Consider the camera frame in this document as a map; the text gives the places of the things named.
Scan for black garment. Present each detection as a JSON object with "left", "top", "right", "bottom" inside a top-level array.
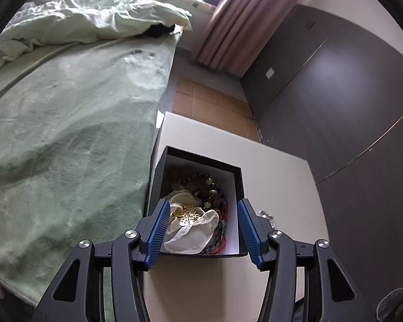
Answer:
[{"left": 144, "top": 23, "right": 177, "bottom": 39}]

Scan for red string bracelet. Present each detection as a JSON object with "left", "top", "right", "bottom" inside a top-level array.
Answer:
[{"left": 211, "top": 198, "right": 230, "bottom": 254}]

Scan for green bed sheet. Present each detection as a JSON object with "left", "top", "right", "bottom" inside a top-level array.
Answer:
[{"left": 0, "top": 27, "right": 184, "bottom": 311}]

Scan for light green duvet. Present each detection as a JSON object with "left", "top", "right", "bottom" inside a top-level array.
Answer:
[{"left": 0, "top": 0, "right": 193, "bottom": 78}]

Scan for white sheer pouch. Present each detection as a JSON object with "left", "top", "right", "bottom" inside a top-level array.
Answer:
[{"left": 161, "top": 191, "right": 220, "bottom": 254}]

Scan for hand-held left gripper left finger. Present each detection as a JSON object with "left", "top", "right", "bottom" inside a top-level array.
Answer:
[{"left": 30, "top": 199, "right": 171, "bottom": 322}]

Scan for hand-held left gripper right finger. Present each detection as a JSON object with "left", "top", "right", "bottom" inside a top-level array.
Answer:
[{"left": 237, "top": 199, "right": 377, "bottom": 322}]

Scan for white square table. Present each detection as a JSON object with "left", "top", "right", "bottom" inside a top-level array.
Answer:
[{"left": 139, "top": 111, "right": 330, "bottom": 322}]

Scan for pink curtain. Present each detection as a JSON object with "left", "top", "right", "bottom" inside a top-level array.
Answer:
[{"left": 190, "top": 0, "right": 310, "bottom": 76}]

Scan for gold pendant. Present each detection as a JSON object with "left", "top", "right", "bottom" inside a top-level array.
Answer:
[{"left": 173, "top": 204, "right": 206, "bottom": 226}]

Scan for cardboard floor sheets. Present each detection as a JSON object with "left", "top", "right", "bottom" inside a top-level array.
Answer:
[{"left": 171, "top": 75, "right": 261, "bottom": 141}]

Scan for black jewelry box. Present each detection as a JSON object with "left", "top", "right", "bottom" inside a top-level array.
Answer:
[{"left": 146, "top": 145, "right": 249, "bottom": 259}]

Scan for silver chain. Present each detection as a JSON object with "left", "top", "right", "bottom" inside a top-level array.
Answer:
[{"left": 257, "top": 209, "right": 276, "bottom": 229}]

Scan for blue bead bracelet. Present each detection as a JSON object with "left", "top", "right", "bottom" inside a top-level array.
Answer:
[{"left": 201, "top": 219, "right": 226, "bottom": 255}]

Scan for brown wooden bead bracelet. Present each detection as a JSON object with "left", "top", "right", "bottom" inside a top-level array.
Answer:
[{"left": 166, "top": 170, "right": 228, "bottom": 214}]

